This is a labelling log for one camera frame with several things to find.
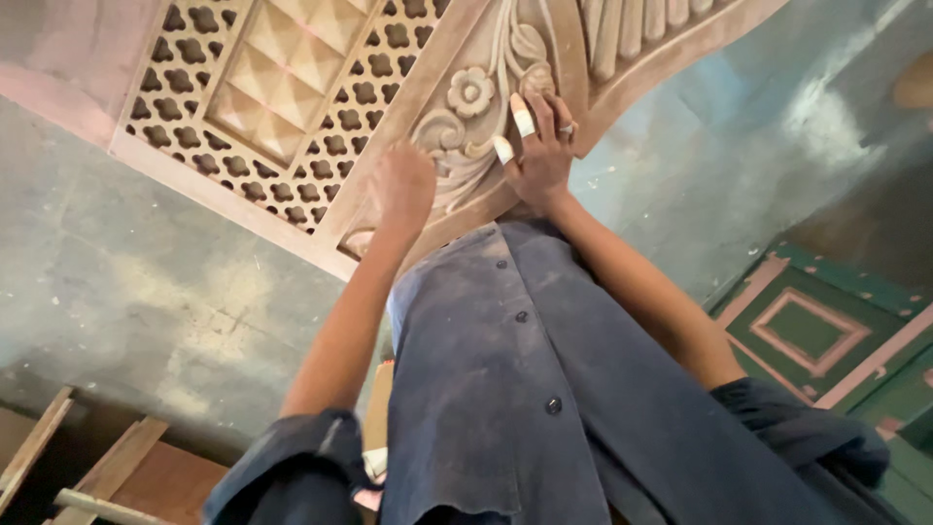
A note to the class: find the wide wooden slat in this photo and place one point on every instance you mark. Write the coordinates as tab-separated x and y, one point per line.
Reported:
109	467

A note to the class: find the pale wooden plank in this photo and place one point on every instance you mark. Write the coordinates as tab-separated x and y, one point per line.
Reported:
379	405

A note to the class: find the person's right hand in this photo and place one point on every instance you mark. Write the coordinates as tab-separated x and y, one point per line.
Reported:
543	168

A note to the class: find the dusty blue button shirt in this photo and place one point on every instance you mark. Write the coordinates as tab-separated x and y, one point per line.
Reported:
525	379

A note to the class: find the white index finger tape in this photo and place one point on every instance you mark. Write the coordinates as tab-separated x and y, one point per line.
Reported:
523	120

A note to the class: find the white thumb tape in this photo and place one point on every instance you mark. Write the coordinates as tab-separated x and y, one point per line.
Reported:
503	149

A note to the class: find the brown wooden board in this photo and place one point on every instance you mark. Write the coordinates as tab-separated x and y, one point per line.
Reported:
175	485

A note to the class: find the carved wooden lattice panel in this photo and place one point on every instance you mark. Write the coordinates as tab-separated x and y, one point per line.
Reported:
328	109

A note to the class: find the green pink painted door panel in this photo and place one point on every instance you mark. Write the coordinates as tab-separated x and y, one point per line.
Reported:
816	332

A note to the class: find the person's left fingers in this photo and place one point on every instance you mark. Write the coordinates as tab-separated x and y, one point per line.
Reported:
417	153

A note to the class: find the thin wooden slat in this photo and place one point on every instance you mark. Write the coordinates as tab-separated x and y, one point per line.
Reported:
33	448

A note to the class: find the round wooden stick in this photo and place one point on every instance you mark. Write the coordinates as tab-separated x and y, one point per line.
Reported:
109	509

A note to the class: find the person's left hand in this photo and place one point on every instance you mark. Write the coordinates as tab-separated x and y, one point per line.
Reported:
402	191

